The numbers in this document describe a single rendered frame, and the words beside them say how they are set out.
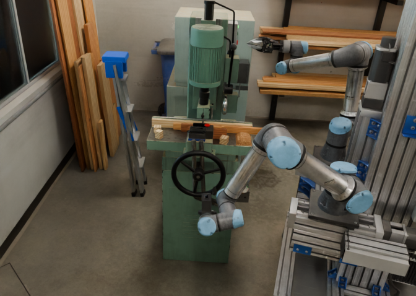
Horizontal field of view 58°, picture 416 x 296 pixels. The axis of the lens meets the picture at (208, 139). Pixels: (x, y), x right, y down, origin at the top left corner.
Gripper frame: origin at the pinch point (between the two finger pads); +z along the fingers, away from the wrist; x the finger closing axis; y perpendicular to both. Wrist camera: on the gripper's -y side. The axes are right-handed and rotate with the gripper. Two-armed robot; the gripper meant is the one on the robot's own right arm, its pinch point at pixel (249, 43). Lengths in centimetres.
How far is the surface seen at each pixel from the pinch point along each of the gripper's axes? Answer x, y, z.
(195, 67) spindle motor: 5.8, 38.4, 29.8
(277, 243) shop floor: 136, 24, -33
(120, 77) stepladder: 34, -21, 87
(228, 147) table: 48, 47, 10
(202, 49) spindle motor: -4.0, 39.9, 26.5
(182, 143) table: 47, 47, 35
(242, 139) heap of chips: 44, 44, 1
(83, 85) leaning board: 53, -53, 126
